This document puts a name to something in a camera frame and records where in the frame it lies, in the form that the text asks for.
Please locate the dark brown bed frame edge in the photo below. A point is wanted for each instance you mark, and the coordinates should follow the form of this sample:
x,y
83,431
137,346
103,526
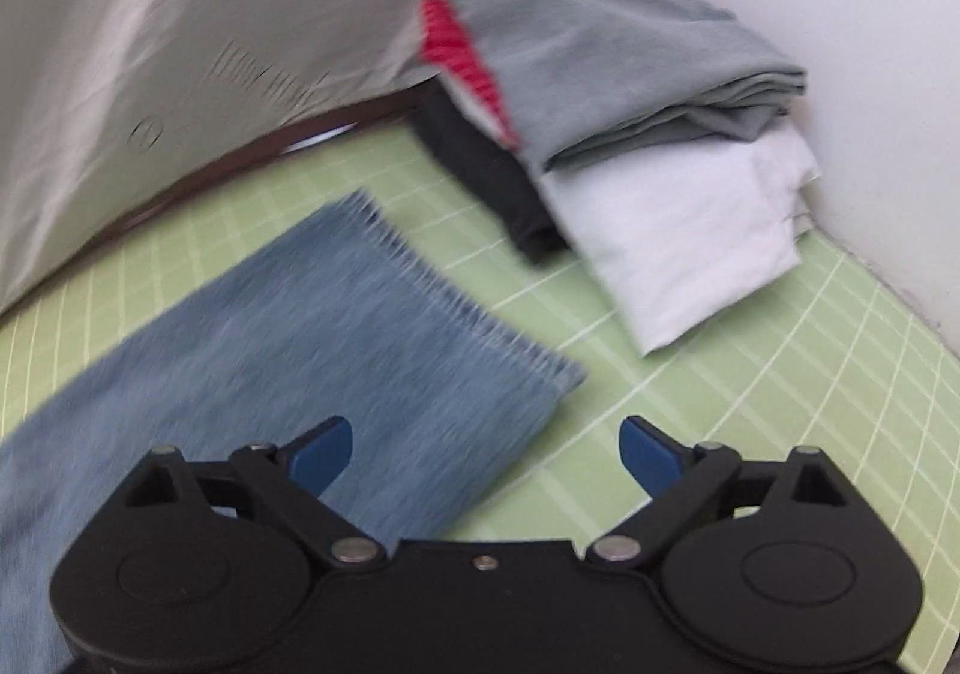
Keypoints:
x,y
258,153

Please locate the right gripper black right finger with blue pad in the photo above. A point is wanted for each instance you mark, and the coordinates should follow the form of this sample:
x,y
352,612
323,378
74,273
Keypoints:
x,y
684,485

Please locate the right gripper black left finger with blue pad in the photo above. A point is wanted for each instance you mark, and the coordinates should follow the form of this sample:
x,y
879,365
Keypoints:
x,y
286,484

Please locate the grey folded garment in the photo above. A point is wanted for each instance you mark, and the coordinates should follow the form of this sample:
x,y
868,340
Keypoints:
x,y
583,80

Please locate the white printed curtain cloth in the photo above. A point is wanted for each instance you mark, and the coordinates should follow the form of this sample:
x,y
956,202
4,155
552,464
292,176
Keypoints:
x,y
106,103

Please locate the red striped folded garment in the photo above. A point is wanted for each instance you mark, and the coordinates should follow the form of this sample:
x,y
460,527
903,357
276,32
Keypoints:
x,y
446,45

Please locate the black folded garment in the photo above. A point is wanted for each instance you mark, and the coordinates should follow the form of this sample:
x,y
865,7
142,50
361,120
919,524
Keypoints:
x,y
489,172

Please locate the white folded garment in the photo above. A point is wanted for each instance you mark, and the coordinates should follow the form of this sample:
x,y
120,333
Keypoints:
x,y
677,233

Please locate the blue denim jeans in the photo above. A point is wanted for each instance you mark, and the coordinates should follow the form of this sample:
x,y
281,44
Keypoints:
x,y
337,317

